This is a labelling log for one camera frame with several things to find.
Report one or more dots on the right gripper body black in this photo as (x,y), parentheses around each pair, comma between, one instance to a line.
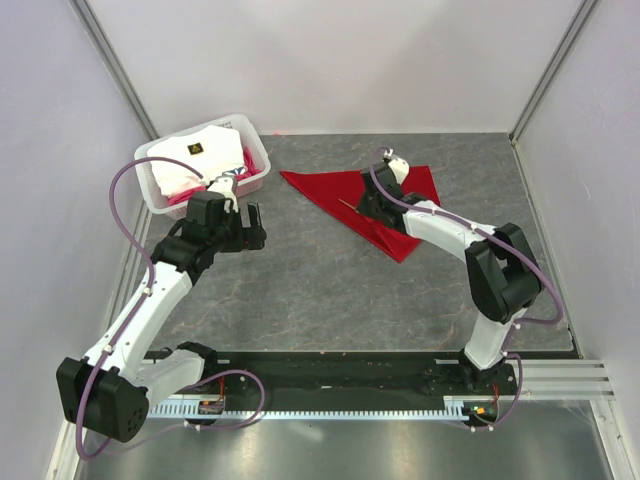
(368,204)

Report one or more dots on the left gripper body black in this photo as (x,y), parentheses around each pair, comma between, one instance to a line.
(232,236)

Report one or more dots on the wooden spoon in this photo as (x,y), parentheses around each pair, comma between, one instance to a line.
(349,206)

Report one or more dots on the red cloth napkin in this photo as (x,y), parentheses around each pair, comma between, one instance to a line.
(340,193)

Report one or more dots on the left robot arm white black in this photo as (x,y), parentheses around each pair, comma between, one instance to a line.
(110,391)

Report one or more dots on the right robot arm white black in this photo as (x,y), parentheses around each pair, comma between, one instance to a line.
(498,260)

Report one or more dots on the pink folded towel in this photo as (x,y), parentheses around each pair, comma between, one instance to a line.
(214,172)

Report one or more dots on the white plastic basket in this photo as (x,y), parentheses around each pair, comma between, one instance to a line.
(157,203)

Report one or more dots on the white folded shirt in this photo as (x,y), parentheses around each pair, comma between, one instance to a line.
(211,138)

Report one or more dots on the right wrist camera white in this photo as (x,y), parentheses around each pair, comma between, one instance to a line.
(398,165)

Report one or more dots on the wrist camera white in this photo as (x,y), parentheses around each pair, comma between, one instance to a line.
(225,185)
(398,165)

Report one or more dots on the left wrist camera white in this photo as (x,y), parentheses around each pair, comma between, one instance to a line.
(225,185)

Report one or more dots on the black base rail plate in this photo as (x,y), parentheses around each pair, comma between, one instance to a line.
(350,381)

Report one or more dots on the white slotted cable duct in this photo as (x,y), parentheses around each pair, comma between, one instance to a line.
(180,407)

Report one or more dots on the aluminium frame rail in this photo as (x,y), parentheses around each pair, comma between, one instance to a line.
(533,379)

